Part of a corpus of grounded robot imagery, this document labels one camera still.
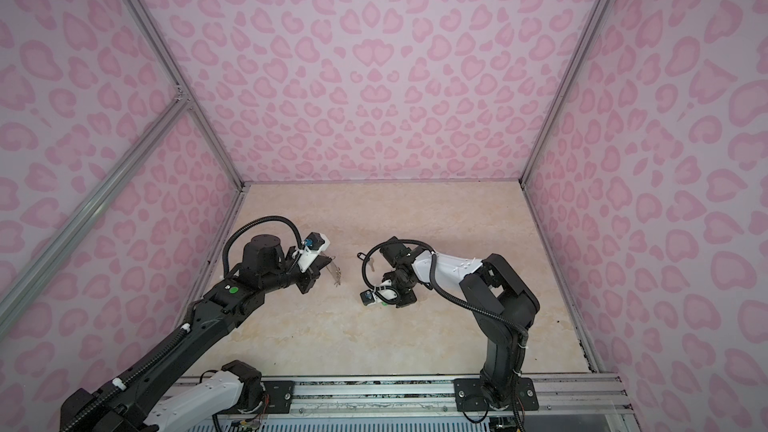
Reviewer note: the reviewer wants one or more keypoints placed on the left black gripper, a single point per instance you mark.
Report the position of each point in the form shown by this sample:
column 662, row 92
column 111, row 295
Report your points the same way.
column 311, row 274

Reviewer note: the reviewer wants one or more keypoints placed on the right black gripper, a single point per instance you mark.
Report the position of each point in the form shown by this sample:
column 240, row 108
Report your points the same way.
column 405, row 300

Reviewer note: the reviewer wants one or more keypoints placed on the metal key holder plate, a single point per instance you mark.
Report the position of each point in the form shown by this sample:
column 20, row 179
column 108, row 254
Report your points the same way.
column 335, row 273

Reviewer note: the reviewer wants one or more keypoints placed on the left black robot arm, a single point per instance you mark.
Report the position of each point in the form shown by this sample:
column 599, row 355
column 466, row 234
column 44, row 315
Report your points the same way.
column 124, row 402

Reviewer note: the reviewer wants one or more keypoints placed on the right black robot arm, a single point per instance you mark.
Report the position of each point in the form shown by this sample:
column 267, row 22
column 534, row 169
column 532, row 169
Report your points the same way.
column 410, row 262

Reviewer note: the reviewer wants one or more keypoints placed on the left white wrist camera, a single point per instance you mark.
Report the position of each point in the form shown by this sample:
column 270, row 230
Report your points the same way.
column 314, row 244

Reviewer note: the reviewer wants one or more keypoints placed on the aluminium frame strut diagonal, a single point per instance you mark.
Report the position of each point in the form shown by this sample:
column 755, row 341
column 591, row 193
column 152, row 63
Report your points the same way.
column 39, row 271

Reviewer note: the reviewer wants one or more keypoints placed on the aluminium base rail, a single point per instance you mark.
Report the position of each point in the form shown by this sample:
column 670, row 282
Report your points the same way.
column 559, row 402

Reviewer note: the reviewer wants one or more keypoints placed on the left corner aluminium post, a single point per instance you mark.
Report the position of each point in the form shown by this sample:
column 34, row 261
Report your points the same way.
column 163, row 53

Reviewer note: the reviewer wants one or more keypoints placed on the corner aluminium post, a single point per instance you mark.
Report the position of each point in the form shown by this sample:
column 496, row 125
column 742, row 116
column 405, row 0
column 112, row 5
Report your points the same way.
column 163, row 53
column 587, row 37

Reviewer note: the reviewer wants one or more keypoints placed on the right corner aluminium post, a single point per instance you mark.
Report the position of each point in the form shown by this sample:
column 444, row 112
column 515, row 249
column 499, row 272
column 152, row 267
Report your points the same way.
column 587, row 37

